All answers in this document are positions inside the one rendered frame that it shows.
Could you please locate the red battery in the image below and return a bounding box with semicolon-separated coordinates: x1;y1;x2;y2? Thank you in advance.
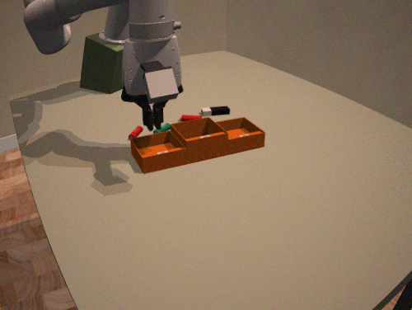
129;125;143;139
180;115;202;121

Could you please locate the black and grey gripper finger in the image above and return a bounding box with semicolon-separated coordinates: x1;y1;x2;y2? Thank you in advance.
121;86;153;131
152;85;183;129

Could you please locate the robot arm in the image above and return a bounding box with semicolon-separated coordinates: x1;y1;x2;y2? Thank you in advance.
23;0;181;104

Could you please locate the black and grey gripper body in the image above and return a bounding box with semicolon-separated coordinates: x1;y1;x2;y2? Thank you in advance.
122;34;181;96

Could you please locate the orange three-compartment tray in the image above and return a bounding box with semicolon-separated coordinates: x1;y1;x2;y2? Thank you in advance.
132;117;265;174

